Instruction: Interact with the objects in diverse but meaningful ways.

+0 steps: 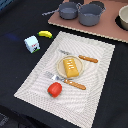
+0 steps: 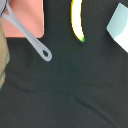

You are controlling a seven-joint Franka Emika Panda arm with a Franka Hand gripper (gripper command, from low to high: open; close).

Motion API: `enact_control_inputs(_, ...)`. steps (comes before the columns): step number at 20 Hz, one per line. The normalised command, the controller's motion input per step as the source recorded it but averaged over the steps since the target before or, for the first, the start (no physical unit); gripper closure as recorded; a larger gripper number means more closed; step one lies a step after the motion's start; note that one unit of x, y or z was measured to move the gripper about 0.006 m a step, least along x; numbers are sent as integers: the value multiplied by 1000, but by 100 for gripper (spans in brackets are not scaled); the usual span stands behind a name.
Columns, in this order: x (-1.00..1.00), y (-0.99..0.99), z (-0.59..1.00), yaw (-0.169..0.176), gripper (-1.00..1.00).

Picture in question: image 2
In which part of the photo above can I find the yellow banana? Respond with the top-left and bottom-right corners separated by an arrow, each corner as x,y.
71,0 -> 85,42

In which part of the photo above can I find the small white milk carton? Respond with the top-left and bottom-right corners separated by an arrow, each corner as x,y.
106,3 -> 128,53

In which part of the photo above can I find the beige woven placemat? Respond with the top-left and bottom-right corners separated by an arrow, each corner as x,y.
0,20 -> 10,89

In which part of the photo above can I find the salmon pink table mat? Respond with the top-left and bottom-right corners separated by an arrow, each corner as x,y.
2,0 -> 44,38

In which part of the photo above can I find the grey saucepan with long handle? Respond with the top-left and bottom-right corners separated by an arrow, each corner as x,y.
0,0 -> 52,62

